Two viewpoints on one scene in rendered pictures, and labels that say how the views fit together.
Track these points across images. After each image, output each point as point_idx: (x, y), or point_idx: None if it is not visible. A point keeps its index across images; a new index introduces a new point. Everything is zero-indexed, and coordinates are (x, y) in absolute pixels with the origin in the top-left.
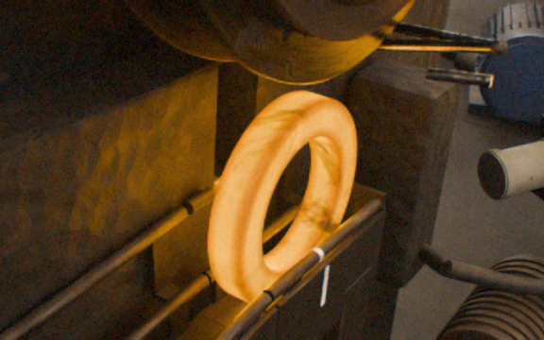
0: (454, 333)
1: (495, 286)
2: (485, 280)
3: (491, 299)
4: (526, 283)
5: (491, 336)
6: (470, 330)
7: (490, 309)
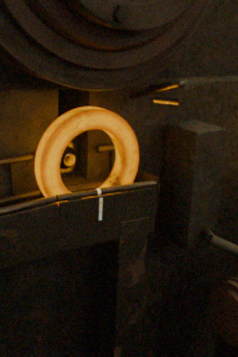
0: (218, 284)
1: None
2: (236, 252)
3: None
4: None
5: (234, 286)
6: (225, 282)
7: None
